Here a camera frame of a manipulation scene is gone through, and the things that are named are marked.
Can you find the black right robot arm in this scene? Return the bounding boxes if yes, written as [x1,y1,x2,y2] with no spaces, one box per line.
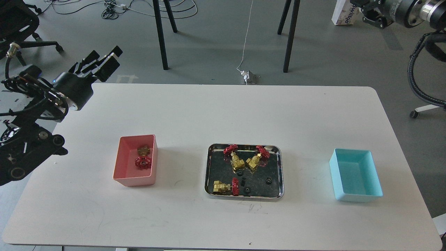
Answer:
[350,0,446,109]

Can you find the brass valve bottom left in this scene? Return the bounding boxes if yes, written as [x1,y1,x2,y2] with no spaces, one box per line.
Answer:
[212,177,240,196]

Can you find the brass valve top right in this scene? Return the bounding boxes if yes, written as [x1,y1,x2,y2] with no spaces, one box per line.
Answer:
[246,145,270,172]

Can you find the white cable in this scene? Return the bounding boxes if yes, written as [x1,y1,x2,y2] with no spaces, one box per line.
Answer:
[236,0,253,83]

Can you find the grey floor socket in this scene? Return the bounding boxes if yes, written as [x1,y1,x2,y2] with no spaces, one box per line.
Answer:
[240,70,258,85]

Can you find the black cable bundle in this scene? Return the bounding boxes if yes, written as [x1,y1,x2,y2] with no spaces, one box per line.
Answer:
[42,0,198,20]

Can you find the black table leg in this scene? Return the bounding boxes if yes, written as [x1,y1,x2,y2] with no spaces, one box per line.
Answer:
[277,0,301,73]
[152,0,177,70]

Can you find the light blue plastic box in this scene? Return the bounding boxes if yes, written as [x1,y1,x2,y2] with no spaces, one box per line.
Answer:
[329,148,383,203]

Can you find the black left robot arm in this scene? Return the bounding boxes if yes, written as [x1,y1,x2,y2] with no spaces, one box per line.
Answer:
[0,42,123,185]

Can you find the black table leg left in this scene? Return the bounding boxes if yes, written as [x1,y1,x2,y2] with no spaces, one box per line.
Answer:
[152,0,177,70]

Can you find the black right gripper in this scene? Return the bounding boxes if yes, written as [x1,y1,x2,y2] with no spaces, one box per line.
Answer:
[350,0,418,29]

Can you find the brass valve top middle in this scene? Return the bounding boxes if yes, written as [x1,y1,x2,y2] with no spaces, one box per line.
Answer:
[223,144,246,173]

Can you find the black table leg right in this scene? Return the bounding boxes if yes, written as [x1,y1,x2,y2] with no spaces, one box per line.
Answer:
[277,0,301,73]

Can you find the brass valve red handwheel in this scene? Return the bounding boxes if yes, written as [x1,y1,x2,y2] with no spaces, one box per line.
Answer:
[135,145,152,170]

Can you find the black office chair base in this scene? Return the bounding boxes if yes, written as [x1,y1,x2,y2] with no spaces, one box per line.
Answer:
[0,0,63,59]

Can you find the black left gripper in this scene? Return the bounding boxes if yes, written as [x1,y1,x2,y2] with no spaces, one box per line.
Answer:
[53,46,123,110]

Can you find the pink plastic box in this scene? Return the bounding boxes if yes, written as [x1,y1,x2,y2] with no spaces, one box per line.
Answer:
[113,135,158,187]

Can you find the white cardboard box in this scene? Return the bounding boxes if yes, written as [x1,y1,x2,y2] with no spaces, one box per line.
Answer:
[331,0,361,26]

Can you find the shiny metal tray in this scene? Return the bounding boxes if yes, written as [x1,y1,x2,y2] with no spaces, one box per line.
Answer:
[205,143,285,199]

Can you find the white chair base leg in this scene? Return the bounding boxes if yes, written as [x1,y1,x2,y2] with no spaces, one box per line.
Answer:
[409,104,443,119]

